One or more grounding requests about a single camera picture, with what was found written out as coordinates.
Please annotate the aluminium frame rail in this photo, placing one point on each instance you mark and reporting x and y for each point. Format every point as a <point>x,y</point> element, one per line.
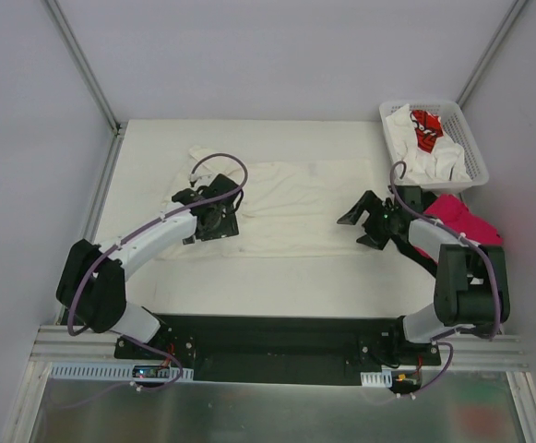
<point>503,354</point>

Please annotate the cream white t shirt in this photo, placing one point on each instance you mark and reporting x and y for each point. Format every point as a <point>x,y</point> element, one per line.
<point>290,209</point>

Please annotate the white slotted cable duct right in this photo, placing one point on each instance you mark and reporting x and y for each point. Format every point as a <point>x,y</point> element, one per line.
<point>382,379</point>

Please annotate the right aluminium corner post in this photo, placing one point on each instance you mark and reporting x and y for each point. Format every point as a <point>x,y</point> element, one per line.
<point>491,50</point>

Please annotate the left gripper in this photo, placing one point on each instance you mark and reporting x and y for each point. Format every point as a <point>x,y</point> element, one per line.
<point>224,229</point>

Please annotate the white slotted cable duct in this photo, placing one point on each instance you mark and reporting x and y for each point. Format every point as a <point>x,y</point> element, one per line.
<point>120,372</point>
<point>382,379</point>

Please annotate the red printed white shirt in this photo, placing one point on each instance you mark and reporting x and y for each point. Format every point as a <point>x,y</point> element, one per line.
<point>428,129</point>

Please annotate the aluminium corner post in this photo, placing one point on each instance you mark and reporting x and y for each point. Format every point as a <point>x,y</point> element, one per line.
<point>81,62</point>
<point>491,50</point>

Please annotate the pink t shirt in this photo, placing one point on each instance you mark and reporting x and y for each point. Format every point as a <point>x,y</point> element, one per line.
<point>454,221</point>

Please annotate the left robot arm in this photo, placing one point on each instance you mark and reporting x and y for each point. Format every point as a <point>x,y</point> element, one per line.
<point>92,285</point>

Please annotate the white shirts in basket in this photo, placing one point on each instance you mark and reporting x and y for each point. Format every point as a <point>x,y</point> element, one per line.
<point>445,164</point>

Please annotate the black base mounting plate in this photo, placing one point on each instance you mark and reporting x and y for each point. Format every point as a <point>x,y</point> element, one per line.
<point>283,350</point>

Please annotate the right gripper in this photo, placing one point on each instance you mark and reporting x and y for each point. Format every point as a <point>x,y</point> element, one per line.
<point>377,221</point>

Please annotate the white slotted cable duct left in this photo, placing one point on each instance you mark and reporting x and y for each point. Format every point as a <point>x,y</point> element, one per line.
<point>120,372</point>

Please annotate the white plastic laundry basket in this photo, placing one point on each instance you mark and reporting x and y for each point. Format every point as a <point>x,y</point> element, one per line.
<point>456,126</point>

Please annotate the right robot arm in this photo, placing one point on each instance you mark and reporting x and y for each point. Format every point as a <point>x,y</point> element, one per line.
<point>471,289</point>

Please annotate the left aluminium corner post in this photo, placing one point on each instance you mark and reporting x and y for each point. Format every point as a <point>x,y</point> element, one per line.
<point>81,62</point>

